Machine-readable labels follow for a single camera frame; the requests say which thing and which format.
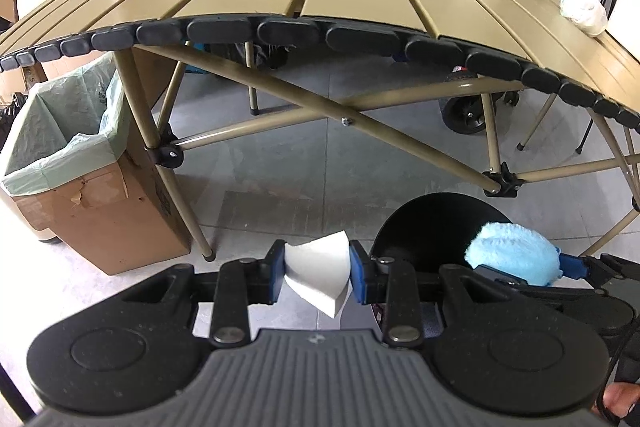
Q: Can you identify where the cream thermos jug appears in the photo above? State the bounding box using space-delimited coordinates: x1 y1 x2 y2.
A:
605 0 640 58

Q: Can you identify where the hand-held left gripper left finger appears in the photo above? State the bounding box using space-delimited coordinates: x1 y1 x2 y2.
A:
120 239 286 348

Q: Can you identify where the white tissue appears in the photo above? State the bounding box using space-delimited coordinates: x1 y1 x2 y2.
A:
560 0 608 36
282 230 351 319

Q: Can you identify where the cardboard box with green liner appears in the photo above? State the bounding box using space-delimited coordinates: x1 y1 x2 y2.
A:
0 52 193 277

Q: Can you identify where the person's right hand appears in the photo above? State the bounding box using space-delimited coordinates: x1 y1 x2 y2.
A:
596 381 640 425

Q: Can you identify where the crumpled white tissue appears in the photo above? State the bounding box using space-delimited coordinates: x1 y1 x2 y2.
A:
560 0 608 36

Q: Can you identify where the blue plush toy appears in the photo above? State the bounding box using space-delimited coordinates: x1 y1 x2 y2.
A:
465 222 562 287

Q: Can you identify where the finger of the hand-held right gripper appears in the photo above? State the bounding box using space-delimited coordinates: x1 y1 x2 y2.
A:
556 251 640 294
477 264 566 303

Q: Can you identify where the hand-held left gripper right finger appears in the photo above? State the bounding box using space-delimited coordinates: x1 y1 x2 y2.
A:
349 241 506 348

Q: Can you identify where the black round bin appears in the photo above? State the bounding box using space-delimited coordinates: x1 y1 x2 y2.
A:
369 193 521 273

